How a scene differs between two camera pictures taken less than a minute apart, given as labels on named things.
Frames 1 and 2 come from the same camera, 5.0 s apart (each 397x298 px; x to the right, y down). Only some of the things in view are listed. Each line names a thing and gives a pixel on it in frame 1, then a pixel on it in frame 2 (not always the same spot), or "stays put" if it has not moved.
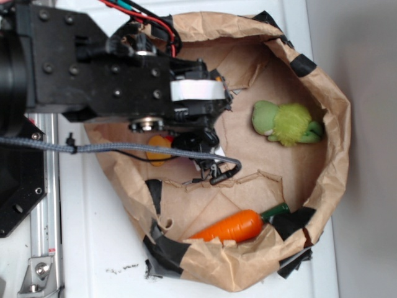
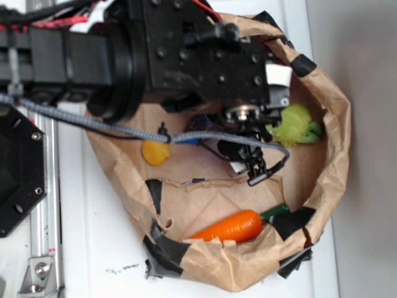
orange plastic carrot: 242,226 stays put
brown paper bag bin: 287,126 stays put
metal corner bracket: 40,278 stays put
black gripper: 79,71 → 191,61
